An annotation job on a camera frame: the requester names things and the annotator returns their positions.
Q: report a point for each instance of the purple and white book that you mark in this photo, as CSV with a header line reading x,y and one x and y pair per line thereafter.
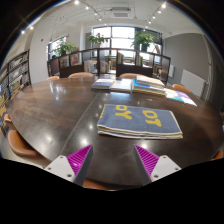
x,y
185,97

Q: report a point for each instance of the white thin book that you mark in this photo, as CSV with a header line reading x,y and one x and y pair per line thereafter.
x,y
121,86

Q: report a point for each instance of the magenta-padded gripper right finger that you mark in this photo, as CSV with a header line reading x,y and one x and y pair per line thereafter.
x,y
165,166

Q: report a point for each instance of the curved dark shelf unit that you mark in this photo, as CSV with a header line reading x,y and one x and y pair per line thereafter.
x,y
128,70

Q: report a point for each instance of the tall wall bookshelf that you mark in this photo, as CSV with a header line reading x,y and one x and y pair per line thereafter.
x,y
16,73

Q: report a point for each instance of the large white radiator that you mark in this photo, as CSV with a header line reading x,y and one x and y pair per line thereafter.
x,y
192,81

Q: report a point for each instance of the large blue-covered book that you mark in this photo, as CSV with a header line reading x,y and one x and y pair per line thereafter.
x,y
141,88

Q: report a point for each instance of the small white radiator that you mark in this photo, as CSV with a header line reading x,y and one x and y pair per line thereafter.
x,y
171,70

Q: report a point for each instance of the dark blue book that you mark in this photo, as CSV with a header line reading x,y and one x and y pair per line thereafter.
x,y
101,85

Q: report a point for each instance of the ceiling spot lights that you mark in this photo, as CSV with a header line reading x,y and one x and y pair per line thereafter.
x,y
77,2

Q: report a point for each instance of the colourful illustrated book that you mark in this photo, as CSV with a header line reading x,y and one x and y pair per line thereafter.
x,y
171,94

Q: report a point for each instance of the ceiling air conditioner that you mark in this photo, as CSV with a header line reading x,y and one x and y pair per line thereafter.
x,y
120,12

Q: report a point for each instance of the tan leather chair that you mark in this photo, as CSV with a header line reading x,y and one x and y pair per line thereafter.
x,y
20,145

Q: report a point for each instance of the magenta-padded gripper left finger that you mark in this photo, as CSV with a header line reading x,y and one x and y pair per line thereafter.
x,y
58,166

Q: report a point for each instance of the thick white book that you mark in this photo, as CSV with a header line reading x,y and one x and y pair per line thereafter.
x,y
150,81

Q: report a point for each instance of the large potted green plant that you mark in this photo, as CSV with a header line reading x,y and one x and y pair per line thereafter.
x,y
142,40

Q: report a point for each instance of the grey towel with yellow letters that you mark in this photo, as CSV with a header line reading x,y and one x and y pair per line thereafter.
x,y
140,121

